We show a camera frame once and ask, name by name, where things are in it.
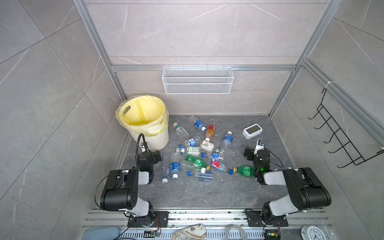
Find white tape roll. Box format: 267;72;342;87
225;225;248;240

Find green bottle blue cap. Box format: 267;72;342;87
227;166;255;177

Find orange red bottle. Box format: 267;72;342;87
205;125;215;142

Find white wire mesh basket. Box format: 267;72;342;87
162;67;234;95

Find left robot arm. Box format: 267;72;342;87
94;133;161;227

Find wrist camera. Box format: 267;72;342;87
254;139;266;155
141;143;151;153

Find white flat bottle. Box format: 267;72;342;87
200;139;215;153

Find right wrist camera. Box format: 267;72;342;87
254;139;266;155

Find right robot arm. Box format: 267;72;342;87
244;147;332;226

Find patterned cloth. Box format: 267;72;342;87
173;224;207;240

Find clear bottle blue label back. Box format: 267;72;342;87
189;116;207;132

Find small clear bottle white cap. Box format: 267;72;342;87
173;123;189;140

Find tall clear bottle white cap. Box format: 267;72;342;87
162;153;171;184

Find white digital clock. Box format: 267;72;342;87
243;124;263;140

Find green bottle yellow cap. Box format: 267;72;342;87
186;155;211;171

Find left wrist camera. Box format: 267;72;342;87
141;143;151;153

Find pink crushed bottle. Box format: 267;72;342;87
210;160;225;172

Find white round analog clock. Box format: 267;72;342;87
301;226;327;240

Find crushed clear bottle blue cap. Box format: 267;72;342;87
187;171;215;182

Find white bin with yellow liner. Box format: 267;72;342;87
115;95;169;151

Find clear bottle blue label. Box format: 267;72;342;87
170;153;183;180
189;116;207;132
221;131;233;149

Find blue grey cushion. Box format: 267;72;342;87
82;227;121;240

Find black wire hook rack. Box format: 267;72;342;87
308;88;384;169

